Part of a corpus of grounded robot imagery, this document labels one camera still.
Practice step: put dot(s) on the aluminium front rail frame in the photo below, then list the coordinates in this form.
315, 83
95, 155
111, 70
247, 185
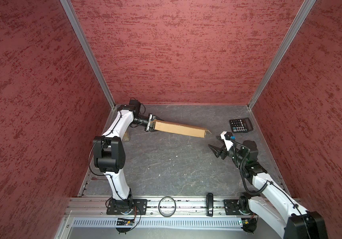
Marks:
187, 213

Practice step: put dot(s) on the black desk calculator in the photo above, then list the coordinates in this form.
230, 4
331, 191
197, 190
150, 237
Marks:
241, 125

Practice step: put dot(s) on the right circuit board with wires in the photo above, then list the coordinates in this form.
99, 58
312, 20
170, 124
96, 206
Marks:
249, 225

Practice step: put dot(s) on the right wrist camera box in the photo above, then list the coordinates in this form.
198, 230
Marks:
228, 139

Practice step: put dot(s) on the left circuit board with wires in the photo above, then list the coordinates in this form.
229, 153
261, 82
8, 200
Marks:
125, 225

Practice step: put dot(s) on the right aluminium corner post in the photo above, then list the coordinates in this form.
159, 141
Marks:
284, 46

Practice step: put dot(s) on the spice jar pink lid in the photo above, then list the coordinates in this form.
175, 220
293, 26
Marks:
126, 137

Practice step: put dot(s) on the brown cardboard box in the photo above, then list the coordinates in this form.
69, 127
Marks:
181, 129

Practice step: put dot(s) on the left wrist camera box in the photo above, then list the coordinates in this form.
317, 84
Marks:
150, 123

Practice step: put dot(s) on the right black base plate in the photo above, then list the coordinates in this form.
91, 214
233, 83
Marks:
234, 208

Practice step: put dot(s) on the circuit board with wires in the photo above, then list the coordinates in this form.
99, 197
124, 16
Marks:
249, 225
125, 225

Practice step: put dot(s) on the aluminium corner post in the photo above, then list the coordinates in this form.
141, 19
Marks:
73, 19
284, 46

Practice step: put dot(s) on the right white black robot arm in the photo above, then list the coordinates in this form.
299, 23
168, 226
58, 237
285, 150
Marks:
263, 198

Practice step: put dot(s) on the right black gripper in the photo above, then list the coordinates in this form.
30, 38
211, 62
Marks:
218, 152

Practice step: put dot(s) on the black handle bar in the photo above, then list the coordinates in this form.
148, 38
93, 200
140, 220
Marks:
209, 204

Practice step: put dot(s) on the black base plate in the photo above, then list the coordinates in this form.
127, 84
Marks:
234, 208
139, 206

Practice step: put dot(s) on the left aluminium corner post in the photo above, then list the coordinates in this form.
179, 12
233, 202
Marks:
73, 19

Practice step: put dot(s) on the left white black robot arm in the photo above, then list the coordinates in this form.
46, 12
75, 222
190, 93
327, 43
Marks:
109, 155

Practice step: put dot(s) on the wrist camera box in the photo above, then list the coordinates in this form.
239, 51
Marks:
150, 123
228, 139

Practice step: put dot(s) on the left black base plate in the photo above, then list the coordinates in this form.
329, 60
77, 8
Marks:
139, 206

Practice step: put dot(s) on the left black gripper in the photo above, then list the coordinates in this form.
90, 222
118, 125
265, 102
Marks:
151, 129

